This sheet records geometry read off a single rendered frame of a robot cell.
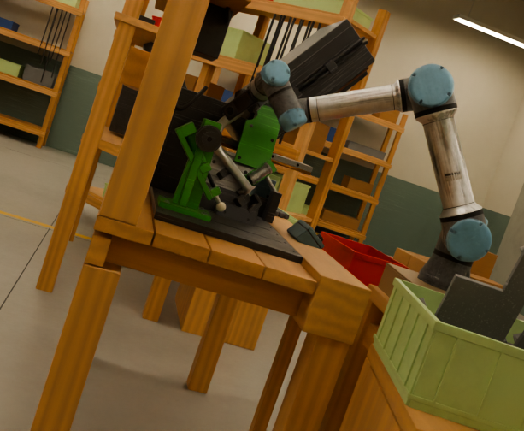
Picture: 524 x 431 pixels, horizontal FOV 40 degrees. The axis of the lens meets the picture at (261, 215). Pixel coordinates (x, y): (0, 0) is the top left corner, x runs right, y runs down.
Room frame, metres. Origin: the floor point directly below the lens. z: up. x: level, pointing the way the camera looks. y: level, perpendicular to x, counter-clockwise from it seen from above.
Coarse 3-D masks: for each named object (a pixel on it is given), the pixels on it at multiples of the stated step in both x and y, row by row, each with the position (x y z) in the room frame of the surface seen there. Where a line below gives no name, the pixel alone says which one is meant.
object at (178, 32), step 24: (168, 0) 1.66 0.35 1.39; (192, 0) 1.67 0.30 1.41; (168, 24) 1.67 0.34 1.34; (192, 24) 1.68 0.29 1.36; (168, 48) 1.67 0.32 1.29; (192, 48) 1.68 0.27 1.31; (144, 72) 1.66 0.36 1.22; (168, 72) 1.67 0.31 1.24; (144, 96) 1.67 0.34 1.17; (168, 96) 1.68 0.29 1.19; (144, 120) 1.67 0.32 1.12; (168, 120) 1.68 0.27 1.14; (144, 144) 1.67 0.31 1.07; (120, 168) 1.66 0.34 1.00; (144, 168) 1.68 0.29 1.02; (120, 192) 1.67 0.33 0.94; (144, 192) 1.68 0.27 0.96; (120, 216) 1.67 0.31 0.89
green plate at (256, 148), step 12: (264, 108) 2.39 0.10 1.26; (252, 120) 2.37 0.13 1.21; (264, 120) 2.38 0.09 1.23; (276, 120) 2.39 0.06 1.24; (252, 132) 2.36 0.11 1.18; (264, 132) 2.37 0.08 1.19; (276, 132) 2.38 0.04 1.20; (240, 144) 2.34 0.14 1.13; (252, 144) 2.36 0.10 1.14; (264, 144) 2.37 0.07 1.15; (240, 156) 2.34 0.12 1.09; (252, 156) 2.35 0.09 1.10; (264, 156) 2.36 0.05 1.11
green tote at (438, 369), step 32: (416, 288) 1.72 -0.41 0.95; (384, 320) 1.68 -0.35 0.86; (416, 320) 1.44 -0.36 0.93; (384, 352) 1.58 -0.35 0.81; (416, 352) 1.36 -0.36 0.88; (448, 352) 1.32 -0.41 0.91; (480, 352) 1.32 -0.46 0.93; (512, 352) 1.32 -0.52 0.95; (416, 384) 1.32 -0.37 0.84; (448, 384) 1.32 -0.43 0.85; (480, 384) 1.32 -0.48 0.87; (512, 384) 1.32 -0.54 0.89; (448, 416) 1.32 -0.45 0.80; (480, 416) 1.32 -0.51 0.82; (512, 416) 1.32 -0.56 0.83
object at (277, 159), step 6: (222, 138) 2.45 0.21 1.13; (228, 138) 2.58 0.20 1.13; (222, 144) 2.46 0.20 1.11; (228, 144) 2.46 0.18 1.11; (234, 144) 2.46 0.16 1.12; (234, 150) 2.47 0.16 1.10; (276, 156) 2.50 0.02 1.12; (282, 156) 2.52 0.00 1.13; (276, 162) 2.50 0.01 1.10; (282, 162) 2.50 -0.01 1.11; (288, 162) 2.51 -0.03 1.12; (294, 162) 2.51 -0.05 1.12; (300, 162) 2.56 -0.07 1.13; (294, 168) 2.51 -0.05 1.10; (300, 168) 2.52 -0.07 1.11; (306, 168) 2.52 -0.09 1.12; (312, 168) 2.52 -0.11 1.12
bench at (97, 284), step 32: (96, 224) 1.66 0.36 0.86; (128, 224) 1.68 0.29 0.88; (160, 224) 1.83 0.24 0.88; (96, 256) 1.67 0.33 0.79; (128, 256) 1.76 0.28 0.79; (160, 256) 1.78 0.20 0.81; (192, 256) 1.71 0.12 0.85; (224, 256) 1.73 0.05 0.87; (256, 256) 1.85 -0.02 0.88; (96, 288) 1.67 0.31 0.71; (224, 288) 1.81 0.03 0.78; (256, 288) 1.83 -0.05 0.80; (288, 288) 1.85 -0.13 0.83; (96, 320) 1.68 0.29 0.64; (224, 320) 3.17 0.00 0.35; (64, 352) 1.67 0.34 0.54; (320, 352) 1.79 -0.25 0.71; (64, 384) 1.67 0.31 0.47; (192, 384) 3.16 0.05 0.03; (320, 384) 1.80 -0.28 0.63; (64, 416) 1.68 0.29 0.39; (288, 416) 1.79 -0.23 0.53; (320, 416) 1.80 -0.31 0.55
